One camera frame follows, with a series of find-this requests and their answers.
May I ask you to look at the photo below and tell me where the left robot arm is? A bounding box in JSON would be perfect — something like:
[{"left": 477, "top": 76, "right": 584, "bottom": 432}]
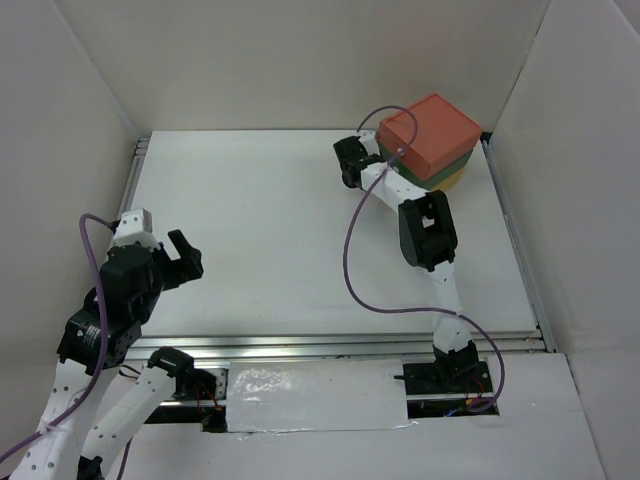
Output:
[{"left": 10, "top": 230, "right": 204, "bottom": 479}]

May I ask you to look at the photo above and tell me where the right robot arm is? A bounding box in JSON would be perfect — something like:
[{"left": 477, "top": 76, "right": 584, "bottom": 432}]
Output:
[{"left": 333, "top": 134, "right": 482, "bottom": 395}]

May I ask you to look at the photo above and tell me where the orange drawer box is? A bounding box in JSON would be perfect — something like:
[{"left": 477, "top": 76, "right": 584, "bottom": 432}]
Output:
[{"left": 376, "top": 93, "right": 482, "bottom": 181}]

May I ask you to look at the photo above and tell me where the green drawer box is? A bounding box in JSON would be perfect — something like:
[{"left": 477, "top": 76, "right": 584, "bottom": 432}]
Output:
[{"left": 392, "top": 142, "right": 473, "bottom": 190}]

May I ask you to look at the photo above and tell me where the white foil covered panel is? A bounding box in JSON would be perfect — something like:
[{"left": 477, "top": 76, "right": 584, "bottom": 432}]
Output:
[{"left": 226, "top": 360, "right": 410, "bottom": 433}]

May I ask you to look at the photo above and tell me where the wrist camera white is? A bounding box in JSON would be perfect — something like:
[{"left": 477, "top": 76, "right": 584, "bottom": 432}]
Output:
[
  {"left": 113, "top": 208, "right": 159, "bottom": 250},
  {"left": 356, "top": 130, "right": 380, "bottom": 155}
]

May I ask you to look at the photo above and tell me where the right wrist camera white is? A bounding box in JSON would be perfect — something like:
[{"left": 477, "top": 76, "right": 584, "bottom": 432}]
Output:
[{"left": 356, "top": 130, "right": 380, "bottom": 155}]

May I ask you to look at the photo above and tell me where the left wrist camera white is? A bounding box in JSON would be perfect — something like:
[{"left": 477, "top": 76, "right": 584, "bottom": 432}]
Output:
[{"left": 113, "top": 208, "right": 159, "bottom": 250}]

